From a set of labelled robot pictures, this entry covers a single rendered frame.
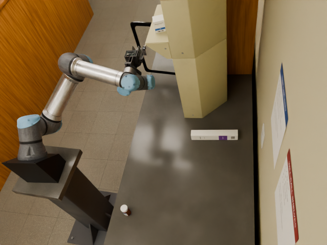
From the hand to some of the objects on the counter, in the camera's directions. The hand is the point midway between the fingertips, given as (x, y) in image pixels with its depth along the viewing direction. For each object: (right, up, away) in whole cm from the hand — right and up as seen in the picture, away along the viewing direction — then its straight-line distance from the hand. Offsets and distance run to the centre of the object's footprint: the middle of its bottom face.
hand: (138, 49), depth 165 cm
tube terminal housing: (+42, -28, +13) cm, 52 cm away
